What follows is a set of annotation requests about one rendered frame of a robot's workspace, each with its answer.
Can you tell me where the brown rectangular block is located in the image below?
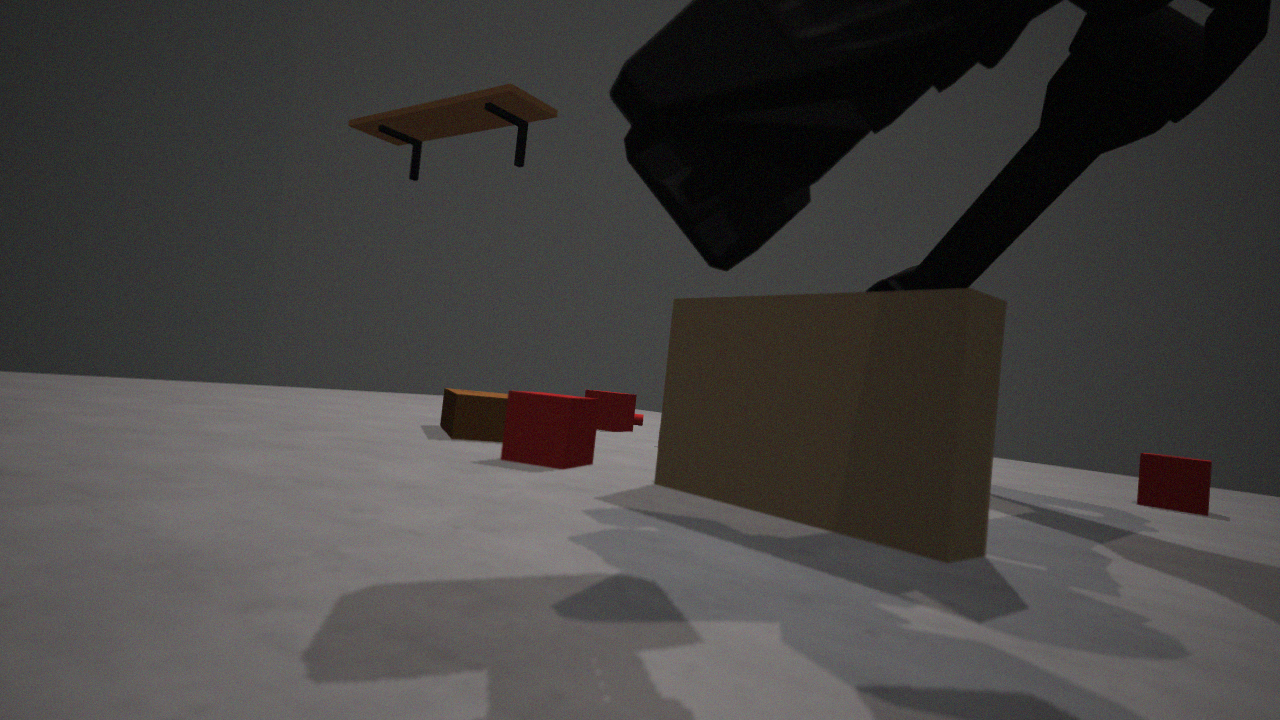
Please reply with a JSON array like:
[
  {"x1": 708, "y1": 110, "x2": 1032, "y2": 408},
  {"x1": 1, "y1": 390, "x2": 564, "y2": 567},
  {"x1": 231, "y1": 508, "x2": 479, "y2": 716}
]
[{"x1": 654, "y1": 288, "x2": 1007, "y2": 562}]

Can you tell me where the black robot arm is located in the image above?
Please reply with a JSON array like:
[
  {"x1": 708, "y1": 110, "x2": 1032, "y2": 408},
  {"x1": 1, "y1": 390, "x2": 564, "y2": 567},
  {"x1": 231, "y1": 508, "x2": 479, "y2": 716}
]
[{"x1": 867, "y1": 0, "x2": 1271, "y2": 292}]

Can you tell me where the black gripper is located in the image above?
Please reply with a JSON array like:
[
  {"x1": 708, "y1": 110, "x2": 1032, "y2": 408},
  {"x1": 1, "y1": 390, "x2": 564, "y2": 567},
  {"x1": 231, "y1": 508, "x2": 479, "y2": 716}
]
[{"x1": 611, "y1": 0, "x2": 1048, "y2": 272}]

